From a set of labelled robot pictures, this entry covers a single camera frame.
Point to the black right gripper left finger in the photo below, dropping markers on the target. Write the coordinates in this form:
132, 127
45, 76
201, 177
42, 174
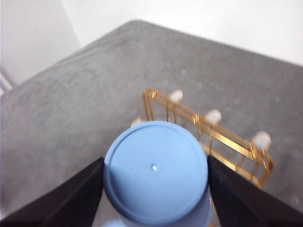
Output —
66, 203

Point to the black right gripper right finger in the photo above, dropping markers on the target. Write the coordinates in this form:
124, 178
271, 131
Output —
243, 201

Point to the blue ribbed plastic cup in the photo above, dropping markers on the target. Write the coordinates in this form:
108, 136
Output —
155, 170

